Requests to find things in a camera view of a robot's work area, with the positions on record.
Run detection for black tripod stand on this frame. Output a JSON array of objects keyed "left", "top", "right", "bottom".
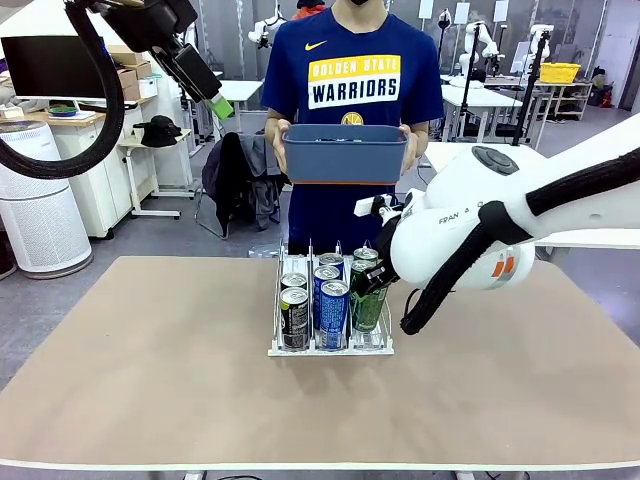
[{"left": 509, "top": 29, "right": 551, "bottom": 147}]

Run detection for black computer monitor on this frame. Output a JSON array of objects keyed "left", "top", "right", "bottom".
[{"left": 0, "top": 34, "right": 109, "bottom": 100}]

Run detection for person's left forearm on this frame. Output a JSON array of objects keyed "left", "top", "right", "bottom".
[{"left": 412, "top": 112, "right": 444, "bottom": 151}]

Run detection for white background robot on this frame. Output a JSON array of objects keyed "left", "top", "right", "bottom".
[
  {"left": 522, "top": 24, "right": 554, "bottom": 76},
  {"left": 457, "top": 19, "right": 501, "bottom": 76},
  {"left": 248, "top": 14, "right": 289, "bottom": 49}
]

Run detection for person's right forearm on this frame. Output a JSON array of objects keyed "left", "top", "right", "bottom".
[{"left": 264, "top": 107, "right": 292, "bottom": 139}]

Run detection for small height adjustable side table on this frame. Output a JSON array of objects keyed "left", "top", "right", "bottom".
[{"left": 117, "top": 128, "right": 194, "bottom": 221}]

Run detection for black cap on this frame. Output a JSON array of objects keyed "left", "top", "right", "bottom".
[{"left": 132, "top": 114, "right": 184, "bottom": 148}]

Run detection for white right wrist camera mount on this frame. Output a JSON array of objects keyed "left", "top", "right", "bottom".
[{"left": 353, "top": 195, "right": 401, "bottom": 219}]

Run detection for person's right hand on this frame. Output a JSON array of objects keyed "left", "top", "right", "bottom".
[{"left": 272, "top": 119, "right": 296, "bottom": 176}]

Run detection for white cylindrical air purifier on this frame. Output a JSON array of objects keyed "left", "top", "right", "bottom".
[{"left": 0, "top": 119, "right": 95, "bottom": 280}]

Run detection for grey clothes on chair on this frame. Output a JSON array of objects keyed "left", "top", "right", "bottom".
[{"left": 239, "top": 134, "right": 291, "bottom": 231}]

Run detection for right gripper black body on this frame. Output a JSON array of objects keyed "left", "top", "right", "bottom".
[{"left": 374, "top": 214, "right": 401, "bottom": 274}]

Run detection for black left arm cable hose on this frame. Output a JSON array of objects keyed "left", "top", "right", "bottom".
[{"left": 0, "top": 0, "right": 126, "bottom": 179}]

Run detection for person in blue shirt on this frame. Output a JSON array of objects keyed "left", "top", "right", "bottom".
[{"left": 260, "top": 7, "right": 445, "bottom": 256}]

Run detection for metal chair frame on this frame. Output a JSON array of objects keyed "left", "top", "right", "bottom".
[{"left": 193, "top": 187, "right": 226, "bottom": 240}]

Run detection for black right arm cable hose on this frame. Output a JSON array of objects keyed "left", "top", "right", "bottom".
[{"left": 399, "top": 149, "right": 640, "bottom": 336}]

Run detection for blue plastic basket orange handles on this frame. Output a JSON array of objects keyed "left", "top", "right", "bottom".
[{"left": 281, "top": 123, "right": 409, "bottom": 186}]

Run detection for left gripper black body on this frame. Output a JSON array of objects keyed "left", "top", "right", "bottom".
[{"left": 102, "top": 0, "right": 199, "bottom": 54}]

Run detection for light wood office desk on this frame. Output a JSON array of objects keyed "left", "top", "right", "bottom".
[{"left": 0, "top": 97, "right": 151, "bottom": 239}]

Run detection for clear acrylic can rack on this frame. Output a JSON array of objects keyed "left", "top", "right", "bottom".
[{"left": 267, "top": 238, "right": 396, "bottom": 358}]

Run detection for person's left hand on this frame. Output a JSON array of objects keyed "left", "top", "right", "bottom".
[{"left": 398, "top": 123, "right": 430, "bottom": 177}]

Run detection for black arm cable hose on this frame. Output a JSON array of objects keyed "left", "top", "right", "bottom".
[
  {"left": 399, "top": 149, "right": 640, "bottom": 336},
  {"left": 0, "top": 0, "right": 126, "bottom": 179}
]

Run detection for yellow plastic crate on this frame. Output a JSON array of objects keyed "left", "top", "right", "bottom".
[{"left": 539, "top": 62, "right": 582, "bottom": 84}]

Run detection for white background desk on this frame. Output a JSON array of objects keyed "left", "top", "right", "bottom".
[{"left": 214, "top": 78, "right": 265, "bottom": 134}]

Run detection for white background table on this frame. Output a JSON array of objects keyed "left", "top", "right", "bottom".
[{"left": 439, "top": 82, "right": 526, "bottom": 146}]

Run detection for wooden shelf cart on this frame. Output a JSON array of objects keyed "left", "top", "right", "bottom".
[{"left": 529, "top": 79, "right": 594, "bottom": 121}]

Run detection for black jacket on chair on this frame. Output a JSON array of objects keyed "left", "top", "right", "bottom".
[{"left": 202, "top": 132, "right": 259, "bottom": 236}]

